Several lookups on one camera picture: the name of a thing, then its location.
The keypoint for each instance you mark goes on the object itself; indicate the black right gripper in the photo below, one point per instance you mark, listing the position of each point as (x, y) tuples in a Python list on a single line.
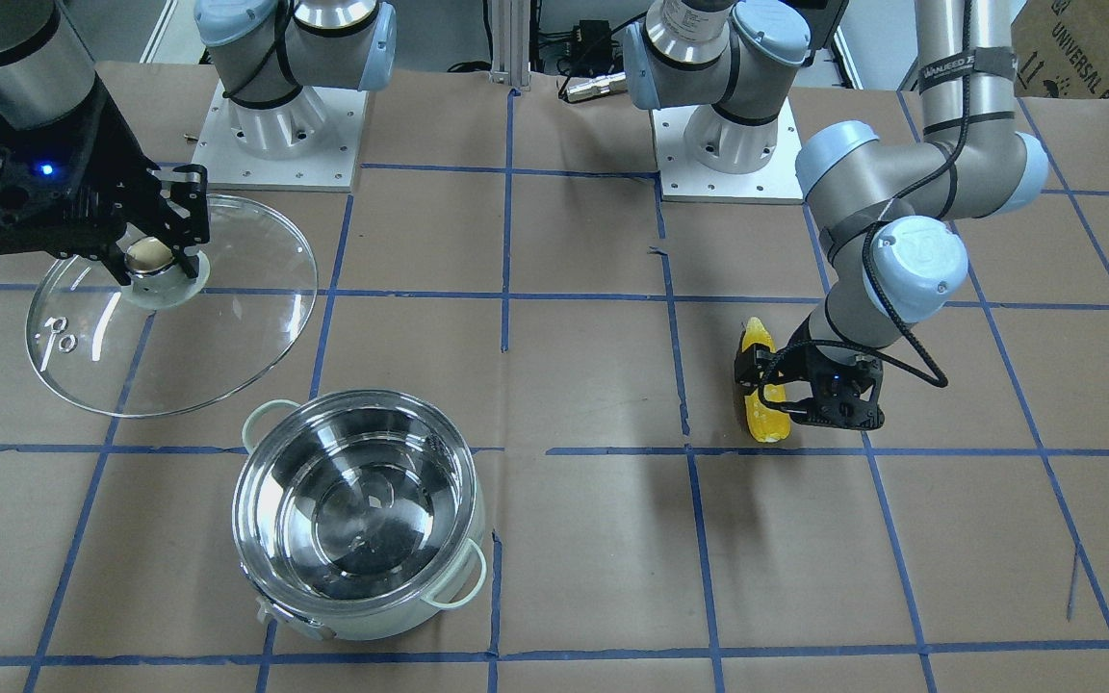
[(104, 205)]

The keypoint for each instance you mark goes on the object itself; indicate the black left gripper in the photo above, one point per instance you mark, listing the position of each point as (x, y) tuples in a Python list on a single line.
[(798, 371)]

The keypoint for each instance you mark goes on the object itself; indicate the yellow corn cob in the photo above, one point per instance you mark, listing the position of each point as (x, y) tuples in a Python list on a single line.
[(765, 424)]

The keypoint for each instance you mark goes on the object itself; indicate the glass pot lid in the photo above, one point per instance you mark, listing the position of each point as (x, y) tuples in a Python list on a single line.
[(169, 344)]

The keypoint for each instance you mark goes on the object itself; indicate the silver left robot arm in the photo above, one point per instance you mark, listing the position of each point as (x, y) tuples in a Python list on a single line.
[(883, 211)]

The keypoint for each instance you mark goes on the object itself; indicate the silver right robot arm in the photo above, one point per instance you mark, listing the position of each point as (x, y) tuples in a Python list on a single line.
[(266, 53)]

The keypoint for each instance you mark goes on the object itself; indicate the pale green steel pot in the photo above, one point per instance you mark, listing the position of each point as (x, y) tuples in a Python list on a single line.
[(358, 515)]

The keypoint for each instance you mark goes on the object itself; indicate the cardboard box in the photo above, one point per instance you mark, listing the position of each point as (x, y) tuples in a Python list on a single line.
[(1062, 49)]

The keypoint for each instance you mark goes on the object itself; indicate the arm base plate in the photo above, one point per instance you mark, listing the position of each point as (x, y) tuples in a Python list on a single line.
[(309, 144), (704, 158)]

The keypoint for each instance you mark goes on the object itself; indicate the aluminium frame post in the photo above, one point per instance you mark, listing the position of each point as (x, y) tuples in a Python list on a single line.
[(509, 23)]

